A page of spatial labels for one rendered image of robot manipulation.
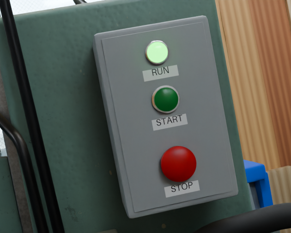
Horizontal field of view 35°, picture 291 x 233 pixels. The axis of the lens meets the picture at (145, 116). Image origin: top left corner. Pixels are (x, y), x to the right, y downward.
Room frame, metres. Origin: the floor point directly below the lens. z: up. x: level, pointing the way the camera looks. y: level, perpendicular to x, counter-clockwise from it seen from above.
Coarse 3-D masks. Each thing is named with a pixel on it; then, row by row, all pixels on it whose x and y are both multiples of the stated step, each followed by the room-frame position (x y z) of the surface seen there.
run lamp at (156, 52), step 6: (156, 42) 0.38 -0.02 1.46; (162, 42) 0.39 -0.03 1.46; (150, 48) 0.38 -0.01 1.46; (156, 48) 0.38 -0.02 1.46; (162, 48) 0.38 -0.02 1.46; (150, 54) 0.38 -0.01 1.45; (156, 54) 0.38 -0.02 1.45; (162, 54) 0.38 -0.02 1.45; (168, 54) 0.39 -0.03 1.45; (150, 60) 0.38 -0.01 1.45; (156, 60) 0.38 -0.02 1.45; (162, 60) 0.38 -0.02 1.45
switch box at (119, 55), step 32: (128, 32) 0.39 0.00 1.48; (160, 32) 0.39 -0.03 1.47; (192, 32) 0.39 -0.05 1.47; (96, 64) 0.43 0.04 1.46; (128, 64) 0.38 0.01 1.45; (160, 64) 0.39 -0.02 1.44; (192, 64) 0.39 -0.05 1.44; (128, 96) 0.38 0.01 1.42; (192, 96) 0.39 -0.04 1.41; (128, 128) 0.38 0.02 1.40; (192, 128) 0.39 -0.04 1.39; (224, 128) 0.40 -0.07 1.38; (128, 160) 0.38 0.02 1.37; (160, 160) 0.39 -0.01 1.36; (224, 160) 0.39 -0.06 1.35; (128, 192) 0.38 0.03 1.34; (160, 192) 0.39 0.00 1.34; (192, 192) 0.39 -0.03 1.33; (224, 192) 0.39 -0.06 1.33
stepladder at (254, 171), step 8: (248, 168) 1.29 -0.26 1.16; (256, 168) 1.29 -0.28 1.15; (264, 168) 1.30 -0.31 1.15; (248, 176) 1.29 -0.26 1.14; (256, 176) 1.29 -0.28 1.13; (264, 176) 1.30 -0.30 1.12; (248, 184) 1.35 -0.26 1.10; (256, 184) 1.34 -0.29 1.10; (264, 184) 1.32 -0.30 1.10; (256, 192) 1.35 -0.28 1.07; (264, 192) 1.32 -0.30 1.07; (256, 200) 1.34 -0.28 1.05; (264, 200) 1.32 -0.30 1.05; (272, 200) 1.32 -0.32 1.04; (256, 208) 1.34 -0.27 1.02; (272, 232) 1.34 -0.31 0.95
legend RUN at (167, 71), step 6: (174, 66) 0.39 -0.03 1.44; (144, 72) 0.39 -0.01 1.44; (150, 72) 0.39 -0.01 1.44; (156, 72) 0.39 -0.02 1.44; (162, 72) 0.39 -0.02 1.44; (168, 72) 0.39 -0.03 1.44; (174, 72) 0.39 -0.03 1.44; (144, 78) 0.39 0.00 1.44; (150, 78) 0.39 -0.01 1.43; (156, 78) 0.39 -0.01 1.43; (162, 78) 0.39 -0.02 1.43
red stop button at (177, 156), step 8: (168, 152) 0.38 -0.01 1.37; (176, 152) 0.38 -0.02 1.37; (184, 152) 0.38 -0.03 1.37; (168, 160) 0.38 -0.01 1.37; (176, 160) 0.38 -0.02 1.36; (184, 160) 0.38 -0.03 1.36; (192, 160) 0.38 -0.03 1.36; (168, 168) 0.38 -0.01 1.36; (176, 168) 0.38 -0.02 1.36; (184, 168) 0.38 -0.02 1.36; (192, 168) 0.38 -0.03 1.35; (168, 176) 0.38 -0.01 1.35; (176, 176) 0.38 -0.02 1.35; (184, 176) 0.38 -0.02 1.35
